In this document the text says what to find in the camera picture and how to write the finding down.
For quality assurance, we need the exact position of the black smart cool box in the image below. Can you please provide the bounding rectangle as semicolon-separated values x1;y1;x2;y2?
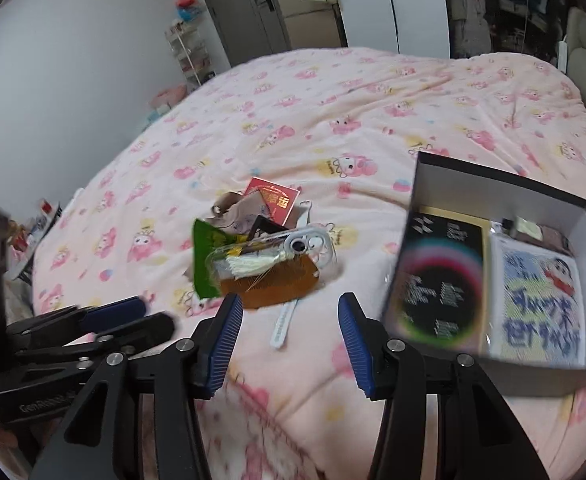
382;207;489;353

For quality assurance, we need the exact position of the green snack packet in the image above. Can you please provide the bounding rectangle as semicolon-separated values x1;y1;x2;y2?
192;219;234;299

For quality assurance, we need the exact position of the brown wooden comb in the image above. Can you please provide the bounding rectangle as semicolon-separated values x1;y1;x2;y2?
220;256;320;310

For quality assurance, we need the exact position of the clear cartoon phone case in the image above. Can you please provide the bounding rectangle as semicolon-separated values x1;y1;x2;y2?
206;226;336;292

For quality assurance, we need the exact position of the cartoon bead art pack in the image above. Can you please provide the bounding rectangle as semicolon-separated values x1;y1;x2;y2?
486;234;586;368

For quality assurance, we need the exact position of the black open storage box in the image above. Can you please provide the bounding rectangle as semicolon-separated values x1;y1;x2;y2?
381;152;586;396

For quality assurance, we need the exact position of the red envelope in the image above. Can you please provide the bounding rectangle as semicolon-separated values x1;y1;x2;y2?
244;177;299;226

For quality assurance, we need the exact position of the white shelf rack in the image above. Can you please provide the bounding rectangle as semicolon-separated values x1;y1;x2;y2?
165;22;216;89

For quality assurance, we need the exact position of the dark grey door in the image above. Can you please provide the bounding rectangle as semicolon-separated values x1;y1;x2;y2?
205;0;291;66

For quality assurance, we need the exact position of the white wardrobe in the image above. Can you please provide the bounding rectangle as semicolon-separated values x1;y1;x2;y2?
338;0;450;60

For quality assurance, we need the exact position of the white watch strap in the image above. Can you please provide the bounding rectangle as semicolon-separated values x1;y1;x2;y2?
269;199;315;351

